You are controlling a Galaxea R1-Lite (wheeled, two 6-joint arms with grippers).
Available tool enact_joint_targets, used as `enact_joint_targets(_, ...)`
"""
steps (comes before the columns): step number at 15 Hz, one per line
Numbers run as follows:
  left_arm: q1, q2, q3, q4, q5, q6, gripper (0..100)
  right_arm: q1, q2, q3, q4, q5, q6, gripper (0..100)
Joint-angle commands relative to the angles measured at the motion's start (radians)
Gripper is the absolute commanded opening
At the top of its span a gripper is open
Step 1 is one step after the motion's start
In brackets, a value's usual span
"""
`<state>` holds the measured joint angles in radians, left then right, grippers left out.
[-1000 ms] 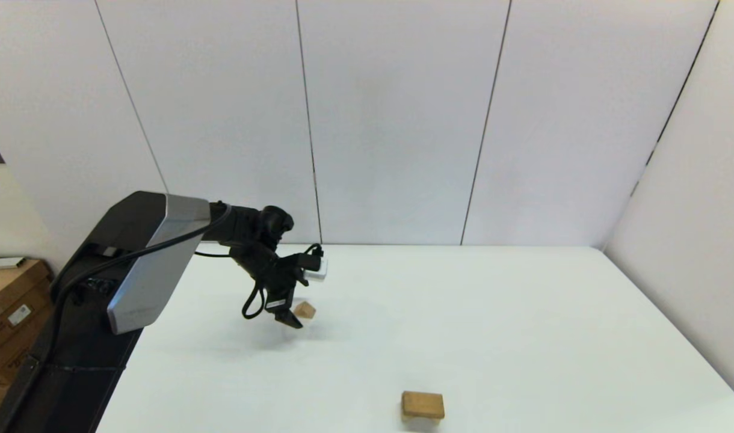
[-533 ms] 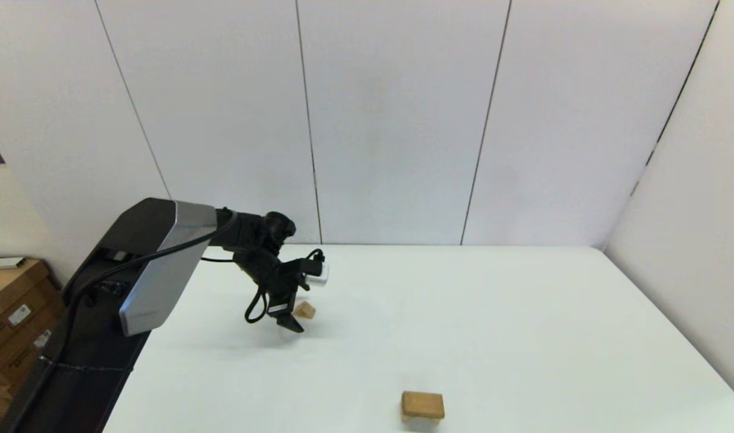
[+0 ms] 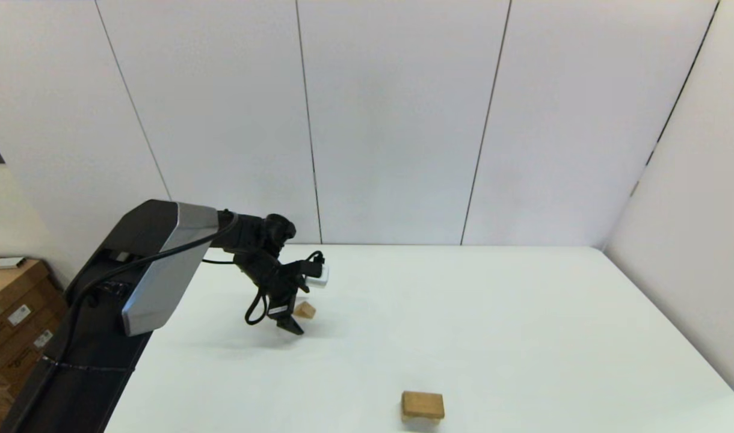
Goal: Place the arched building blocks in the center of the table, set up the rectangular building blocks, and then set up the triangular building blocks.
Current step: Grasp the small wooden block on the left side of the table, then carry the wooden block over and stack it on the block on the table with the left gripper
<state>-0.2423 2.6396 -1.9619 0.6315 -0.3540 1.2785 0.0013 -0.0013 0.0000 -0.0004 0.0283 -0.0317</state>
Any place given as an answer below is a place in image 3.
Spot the rectangular wooden building block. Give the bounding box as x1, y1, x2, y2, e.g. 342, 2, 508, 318
401, 391, 446, 420

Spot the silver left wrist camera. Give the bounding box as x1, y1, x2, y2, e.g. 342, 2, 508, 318
306, 262, 330, 289

